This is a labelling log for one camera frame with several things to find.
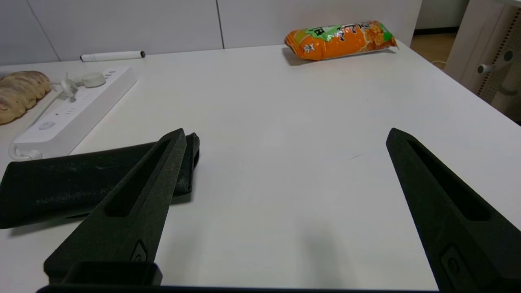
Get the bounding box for white power strip with cord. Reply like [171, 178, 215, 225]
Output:
[8, 66, 137, 161]

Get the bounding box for white side desk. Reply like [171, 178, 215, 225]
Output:
[445, 0, 521, 122]

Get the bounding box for white marker pen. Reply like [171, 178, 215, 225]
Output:
[80, 50, 146, 62]

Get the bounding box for grey desk crank handle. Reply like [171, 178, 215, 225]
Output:
[477, 50, 514, 74]

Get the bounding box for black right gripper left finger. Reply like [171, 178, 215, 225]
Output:
[44, 129, 187, 270]

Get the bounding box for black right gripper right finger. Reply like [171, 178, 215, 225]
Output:
[386, 128, 521, 293]

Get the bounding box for brown swirled bread roll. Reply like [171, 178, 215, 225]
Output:
[0, 71, 51, 125]

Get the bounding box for orange snack bag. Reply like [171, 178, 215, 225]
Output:
[284, 20, 398, 61]

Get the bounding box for black leather pouch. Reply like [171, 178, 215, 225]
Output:
[0, 133, 200, 229]

